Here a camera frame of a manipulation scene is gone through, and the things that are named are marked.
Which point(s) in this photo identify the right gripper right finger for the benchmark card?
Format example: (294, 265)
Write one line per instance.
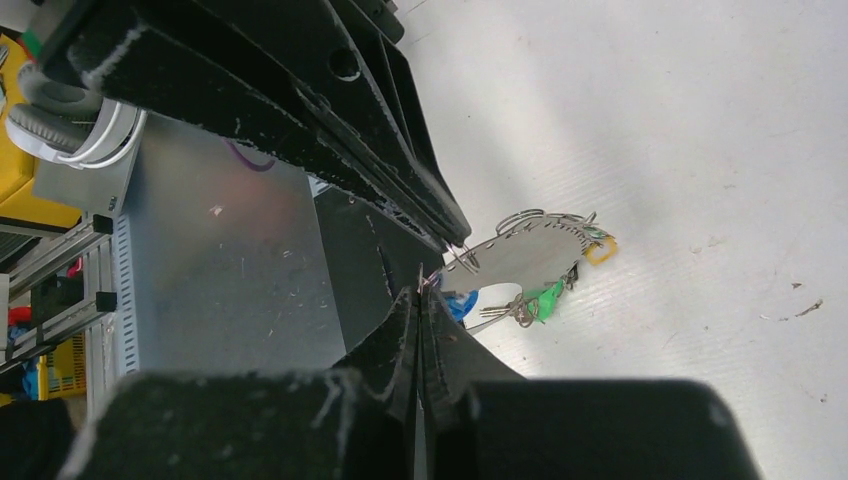
(483, 420)

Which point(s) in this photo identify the yellow tag key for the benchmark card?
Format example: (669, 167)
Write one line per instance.
(598, 253)

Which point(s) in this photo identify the blue tag key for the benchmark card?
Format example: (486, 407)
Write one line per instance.
(460, 305)

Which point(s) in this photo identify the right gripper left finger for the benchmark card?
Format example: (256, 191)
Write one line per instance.
(354, 420)

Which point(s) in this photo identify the yellow box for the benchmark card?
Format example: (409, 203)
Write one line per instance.
(18, 168)

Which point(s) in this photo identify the green tag key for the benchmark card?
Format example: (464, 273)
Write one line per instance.
(542, 303)

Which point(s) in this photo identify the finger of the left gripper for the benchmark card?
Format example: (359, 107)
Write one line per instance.
(173, 58)
(358, 89)

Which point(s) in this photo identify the white grey headphones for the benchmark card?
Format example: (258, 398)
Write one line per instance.
(71, 126)

